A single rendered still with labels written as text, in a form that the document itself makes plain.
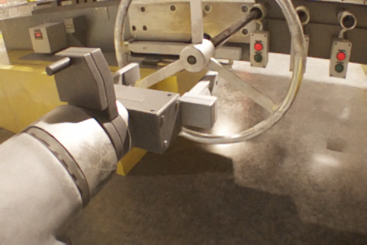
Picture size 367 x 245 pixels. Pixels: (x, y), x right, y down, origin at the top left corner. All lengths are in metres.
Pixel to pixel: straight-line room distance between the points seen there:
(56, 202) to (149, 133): 0.12
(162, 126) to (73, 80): 0.10
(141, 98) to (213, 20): 1.04
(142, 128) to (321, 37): 1.02
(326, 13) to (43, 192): 1.17
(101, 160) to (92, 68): 0.08
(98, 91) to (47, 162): 0.07
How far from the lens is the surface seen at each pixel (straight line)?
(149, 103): 0.27
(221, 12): 1.28
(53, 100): 1.64
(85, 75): 0.24
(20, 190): 0.20
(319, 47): 1.21
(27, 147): 0.22
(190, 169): 1.53
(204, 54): 0.47
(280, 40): 1.21
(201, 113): 0.29
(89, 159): 0.22
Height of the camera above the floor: 1.00
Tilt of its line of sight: 28 degrees down
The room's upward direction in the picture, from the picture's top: 4 degrees counter-clockwise
